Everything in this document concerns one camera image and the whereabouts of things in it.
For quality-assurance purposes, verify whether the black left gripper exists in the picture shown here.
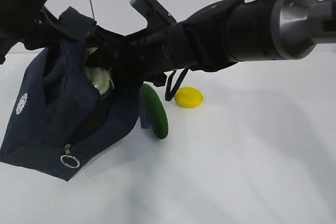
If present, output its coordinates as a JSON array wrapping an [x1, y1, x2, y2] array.
[[1, 0, 87, 64]]

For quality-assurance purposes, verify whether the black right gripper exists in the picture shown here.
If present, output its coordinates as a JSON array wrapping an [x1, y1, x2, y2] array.
[[86, 22, 203, 80]]

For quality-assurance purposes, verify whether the green lid glass food container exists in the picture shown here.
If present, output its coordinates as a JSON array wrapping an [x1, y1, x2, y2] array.
[[83, 47, 114, 99]]

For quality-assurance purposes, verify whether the yellow lemon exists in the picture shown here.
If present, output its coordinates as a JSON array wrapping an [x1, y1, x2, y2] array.
[[174, 87, 204, 108]]

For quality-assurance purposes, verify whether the green cucumber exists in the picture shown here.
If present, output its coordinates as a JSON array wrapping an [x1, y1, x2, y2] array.
[[140, 83, 169, 140]]

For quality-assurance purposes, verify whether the dark blue lunch bag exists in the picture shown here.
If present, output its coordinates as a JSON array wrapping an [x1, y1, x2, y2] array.
[[1, 7, 141, 181]]

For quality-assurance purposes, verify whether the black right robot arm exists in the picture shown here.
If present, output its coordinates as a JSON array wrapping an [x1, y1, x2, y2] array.
[[88, 0, 335, 86]]

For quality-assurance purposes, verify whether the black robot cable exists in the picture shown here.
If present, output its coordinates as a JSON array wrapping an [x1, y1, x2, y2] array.
[[164, 68, 190, 102]]

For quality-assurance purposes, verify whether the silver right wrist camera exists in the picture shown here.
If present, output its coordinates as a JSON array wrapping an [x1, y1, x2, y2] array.
[[129, 0, 177, 27]]

